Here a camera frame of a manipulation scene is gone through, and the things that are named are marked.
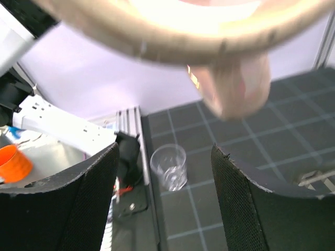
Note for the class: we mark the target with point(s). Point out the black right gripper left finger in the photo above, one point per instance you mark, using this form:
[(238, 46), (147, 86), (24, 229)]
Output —
[(66, 211)]

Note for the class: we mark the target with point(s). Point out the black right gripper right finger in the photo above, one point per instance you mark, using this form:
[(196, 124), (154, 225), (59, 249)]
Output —
[(260, 212)]

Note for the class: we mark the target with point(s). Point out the tan mug lilac inside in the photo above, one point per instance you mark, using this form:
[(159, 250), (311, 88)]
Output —
[(223, 44)]

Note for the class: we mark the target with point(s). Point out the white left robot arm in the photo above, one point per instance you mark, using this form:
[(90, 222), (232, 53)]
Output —
[(22, 23)]

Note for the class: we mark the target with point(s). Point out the orange plastic cup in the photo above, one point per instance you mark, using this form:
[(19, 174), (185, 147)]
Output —
[(15, 166)]

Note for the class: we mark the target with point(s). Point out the clear glass tumbler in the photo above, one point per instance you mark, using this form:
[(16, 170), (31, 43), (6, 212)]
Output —
[(168, 162)]

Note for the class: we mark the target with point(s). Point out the left aluminium frame post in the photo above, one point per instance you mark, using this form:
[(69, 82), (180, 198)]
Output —
[(325, 56)]

